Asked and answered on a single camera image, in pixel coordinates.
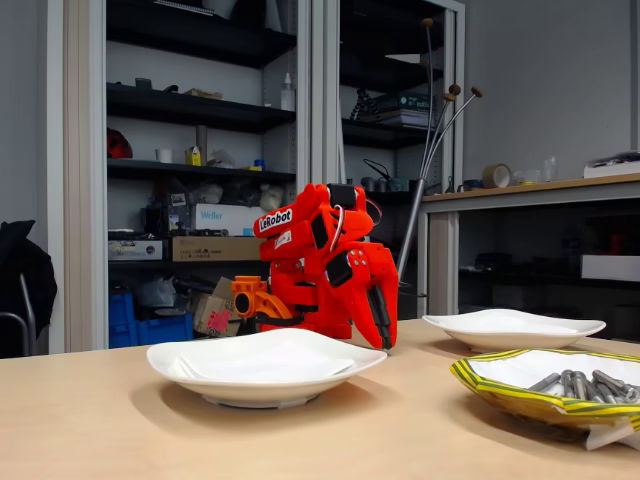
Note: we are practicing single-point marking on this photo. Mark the short bolt plate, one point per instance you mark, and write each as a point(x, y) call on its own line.
point(545, 382)
point(567, 385)

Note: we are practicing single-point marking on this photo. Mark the small blue item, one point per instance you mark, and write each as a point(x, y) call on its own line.
point(259, 165)

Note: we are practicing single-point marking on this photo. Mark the small red object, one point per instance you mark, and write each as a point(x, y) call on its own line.
point(615, 244)

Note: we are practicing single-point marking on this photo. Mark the clear plastic tub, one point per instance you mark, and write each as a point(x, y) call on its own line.
point(530, 176)

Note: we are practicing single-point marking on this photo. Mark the white Weller box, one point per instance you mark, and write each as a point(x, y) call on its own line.
point(225, 220)

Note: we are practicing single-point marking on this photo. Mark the brown cardboard tube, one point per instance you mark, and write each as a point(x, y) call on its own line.
point(201, 142)

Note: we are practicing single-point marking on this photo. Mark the white paper cup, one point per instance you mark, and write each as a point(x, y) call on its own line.
point(164, 156)

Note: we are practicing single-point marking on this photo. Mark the black electronic device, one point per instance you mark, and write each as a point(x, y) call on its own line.
point(157, 220)

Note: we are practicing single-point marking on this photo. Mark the white storage box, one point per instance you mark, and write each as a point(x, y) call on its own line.
point(610, 267)

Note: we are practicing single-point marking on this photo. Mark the cardboard box pink sticker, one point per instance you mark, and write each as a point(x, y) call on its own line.
point(202, 302)

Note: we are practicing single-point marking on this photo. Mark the red black helmet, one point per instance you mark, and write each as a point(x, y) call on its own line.
point(120, 147)

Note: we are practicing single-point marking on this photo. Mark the white plastic squeeze bottle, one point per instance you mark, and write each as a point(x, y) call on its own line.
point(287, 97)

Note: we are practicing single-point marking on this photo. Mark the stack of books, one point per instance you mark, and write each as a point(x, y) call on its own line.
point(410, 102)

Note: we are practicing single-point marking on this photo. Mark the crumpled clear plastic bag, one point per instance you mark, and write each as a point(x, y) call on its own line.
point(221, 159)

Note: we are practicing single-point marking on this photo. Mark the white plastic bag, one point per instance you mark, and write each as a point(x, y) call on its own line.
point(155, 292)

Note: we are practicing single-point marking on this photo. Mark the orange printed table clamp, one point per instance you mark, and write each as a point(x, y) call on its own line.
point(250, 287)

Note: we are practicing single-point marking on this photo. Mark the metal coat stand wooden knobs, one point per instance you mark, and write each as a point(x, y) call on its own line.
point(415, 210)

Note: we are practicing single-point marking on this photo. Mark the small dark grey box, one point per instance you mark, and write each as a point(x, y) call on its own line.
point(143, 83)

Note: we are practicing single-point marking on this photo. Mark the white fluffy bundle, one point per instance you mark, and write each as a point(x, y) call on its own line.
point(271, 197)

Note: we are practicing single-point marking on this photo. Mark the brown packing tape roll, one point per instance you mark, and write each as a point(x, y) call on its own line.
point(486, 176)

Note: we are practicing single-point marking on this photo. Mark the grey metal shelf cabinet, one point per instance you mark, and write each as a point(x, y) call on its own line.
point(85, 200)
point(320, 75)

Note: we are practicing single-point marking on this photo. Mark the yellow-green striped paper tray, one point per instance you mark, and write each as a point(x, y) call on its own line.
point(525, 407)

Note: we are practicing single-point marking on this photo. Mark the wooden top workbench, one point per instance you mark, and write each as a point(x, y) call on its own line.
point(575, 192)

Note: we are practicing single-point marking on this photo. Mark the white printed picture box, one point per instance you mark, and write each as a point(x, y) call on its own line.
point(135, 250)

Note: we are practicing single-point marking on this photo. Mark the clear plastic cup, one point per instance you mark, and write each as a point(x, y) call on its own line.
point(550, 170)

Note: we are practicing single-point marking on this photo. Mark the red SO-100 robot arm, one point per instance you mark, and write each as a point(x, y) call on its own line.
point(310, 200)

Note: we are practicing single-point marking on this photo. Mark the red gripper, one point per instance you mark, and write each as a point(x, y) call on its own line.
point(361, 280)

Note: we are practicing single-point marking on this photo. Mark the white square plate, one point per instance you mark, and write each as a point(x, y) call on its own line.
point(260, 392)
point(500, 342)

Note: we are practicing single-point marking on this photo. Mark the small yellow carton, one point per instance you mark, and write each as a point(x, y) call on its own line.
point(193, 157)

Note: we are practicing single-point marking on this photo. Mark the blue plastic crate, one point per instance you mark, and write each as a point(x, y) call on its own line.
point(120, 310)
point(165, 330)

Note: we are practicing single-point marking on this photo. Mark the black flexible tripod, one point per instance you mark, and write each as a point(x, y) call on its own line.
point(361, 95)

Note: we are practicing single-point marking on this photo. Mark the black jacket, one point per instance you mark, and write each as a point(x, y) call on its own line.
point(25, 270)

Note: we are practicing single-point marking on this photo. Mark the flat cardboard piece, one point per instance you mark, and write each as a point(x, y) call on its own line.
point(202, 94)

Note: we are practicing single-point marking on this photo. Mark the grey metal chair frame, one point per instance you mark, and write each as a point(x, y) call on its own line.
point(7, 315)

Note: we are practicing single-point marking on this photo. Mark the long flat white box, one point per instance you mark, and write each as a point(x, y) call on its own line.
point(610, 171)

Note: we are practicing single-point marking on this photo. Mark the flat brown cardboard box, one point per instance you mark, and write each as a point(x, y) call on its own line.
point(215, 248)

